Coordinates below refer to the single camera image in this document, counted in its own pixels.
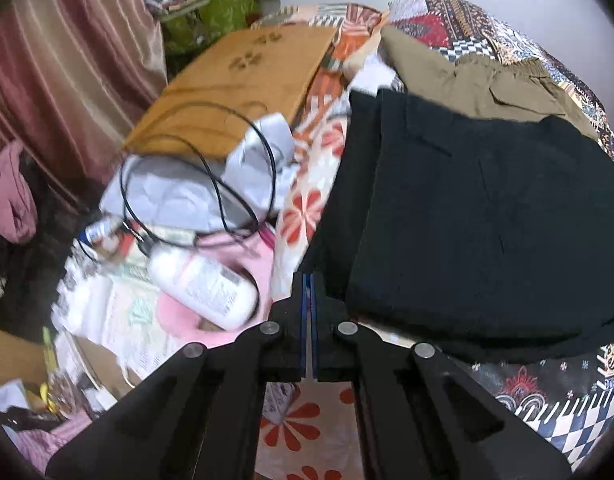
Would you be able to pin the patchwork printed blanket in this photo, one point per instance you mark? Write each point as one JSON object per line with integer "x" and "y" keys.
{"x": 462, "y": 15}

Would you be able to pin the striped red gold curtain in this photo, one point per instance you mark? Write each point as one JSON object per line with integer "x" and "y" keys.
{"x": 62, "y": 60}

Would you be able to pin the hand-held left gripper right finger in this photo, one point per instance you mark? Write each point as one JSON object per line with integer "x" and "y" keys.
{"x": 318, "y": 330}

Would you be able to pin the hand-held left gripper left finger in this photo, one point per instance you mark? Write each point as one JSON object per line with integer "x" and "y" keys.
{"x": 303, "y": 330}

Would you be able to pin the bamboo lap table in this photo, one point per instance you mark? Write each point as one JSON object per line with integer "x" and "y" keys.
{"x": 247, "y": 85}

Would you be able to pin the khaki pants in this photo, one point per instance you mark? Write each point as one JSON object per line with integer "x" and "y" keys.
{"x": 487, "y": 95}

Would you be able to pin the orange floral bed sheet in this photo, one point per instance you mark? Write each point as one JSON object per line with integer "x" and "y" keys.
{"x": 307, "y": 210}

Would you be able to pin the black pants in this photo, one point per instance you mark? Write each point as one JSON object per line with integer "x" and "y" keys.
{"x": 462, "y": 235}

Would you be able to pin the white lotion bottle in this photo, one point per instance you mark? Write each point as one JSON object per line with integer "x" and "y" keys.
{"x": 202, "y": 285}

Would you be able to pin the pink garment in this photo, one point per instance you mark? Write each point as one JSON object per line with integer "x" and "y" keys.
{"x": 12, "y": 195}

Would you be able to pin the pale pink cloth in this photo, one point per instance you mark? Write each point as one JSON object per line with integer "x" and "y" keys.
{"x": 257, "y": 255}

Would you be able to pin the green patterned bag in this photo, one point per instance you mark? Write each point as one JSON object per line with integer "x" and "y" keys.
{"x": 217, "y": 15}

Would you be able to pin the small white tube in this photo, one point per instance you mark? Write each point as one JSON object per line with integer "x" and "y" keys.
{"x": 99, "y": 230}

